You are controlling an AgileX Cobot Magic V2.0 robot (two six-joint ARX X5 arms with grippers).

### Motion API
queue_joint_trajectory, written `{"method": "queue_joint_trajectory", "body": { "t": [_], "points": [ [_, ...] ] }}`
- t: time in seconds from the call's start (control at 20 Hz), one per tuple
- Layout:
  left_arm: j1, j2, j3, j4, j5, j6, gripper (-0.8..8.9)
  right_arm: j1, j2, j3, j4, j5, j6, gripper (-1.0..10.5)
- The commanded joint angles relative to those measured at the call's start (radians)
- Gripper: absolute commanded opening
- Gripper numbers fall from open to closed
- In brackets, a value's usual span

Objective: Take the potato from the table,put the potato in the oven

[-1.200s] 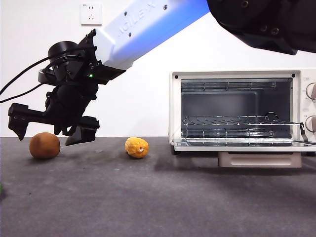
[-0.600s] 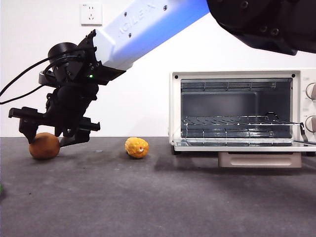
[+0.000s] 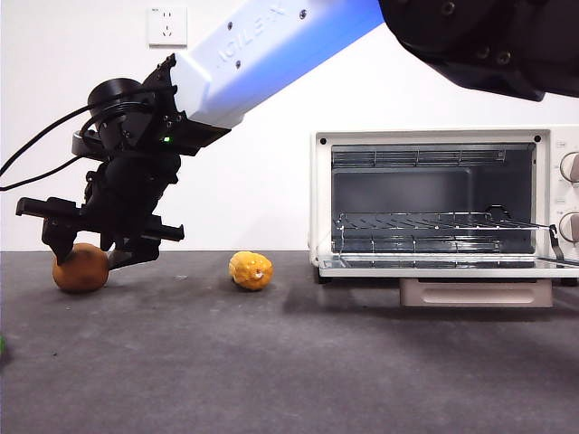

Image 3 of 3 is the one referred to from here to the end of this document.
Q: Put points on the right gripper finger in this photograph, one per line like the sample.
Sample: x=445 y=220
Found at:
x=59 y=239
x=140 y=251

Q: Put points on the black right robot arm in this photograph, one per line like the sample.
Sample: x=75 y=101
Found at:
x=271 y=59

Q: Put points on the cream toaster oven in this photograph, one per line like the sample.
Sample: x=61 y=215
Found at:
x=319 y=203

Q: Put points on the beige oven knob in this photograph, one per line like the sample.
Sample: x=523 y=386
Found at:
x=570 y=227
x=571 y=167

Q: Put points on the yellow corn cob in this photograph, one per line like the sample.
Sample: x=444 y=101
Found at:
x=249 y=271

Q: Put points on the green vegetable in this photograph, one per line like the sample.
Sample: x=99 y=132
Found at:
x=2 y=346

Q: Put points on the white wall socket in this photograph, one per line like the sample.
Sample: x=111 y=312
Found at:
x=165 y=27

